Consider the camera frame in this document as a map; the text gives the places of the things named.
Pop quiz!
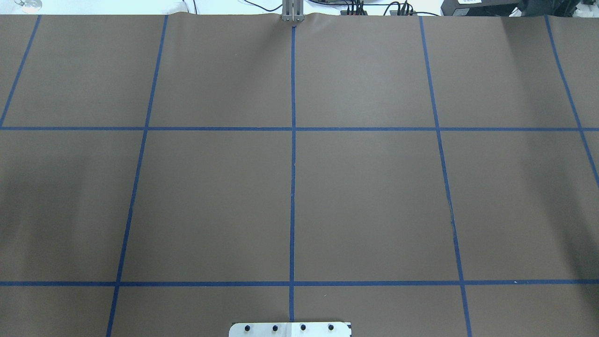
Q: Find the grey metal camera post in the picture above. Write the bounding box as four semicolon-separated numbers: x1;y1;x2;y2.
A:
281;0;305;22

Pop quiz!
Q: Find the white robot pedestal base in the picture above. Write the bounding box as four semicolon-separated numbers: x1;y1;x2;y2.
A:
228;322;352;337

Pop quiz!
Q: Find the black equipment box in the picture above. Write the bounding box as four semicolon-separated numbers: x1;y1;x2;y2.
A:
440;0;580;17

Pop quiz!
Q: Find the black cable bundle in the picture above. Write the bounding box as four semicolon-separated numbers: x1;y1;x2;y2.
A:
243;0;440;17

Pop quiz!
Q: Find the clear glass object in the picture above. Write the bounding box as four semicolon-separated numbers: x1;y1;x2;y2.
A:
14;0;43;14

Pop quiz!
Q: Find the brown table mat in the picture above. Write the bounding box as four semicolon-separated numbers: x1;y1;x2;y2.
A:
1;13;598;337

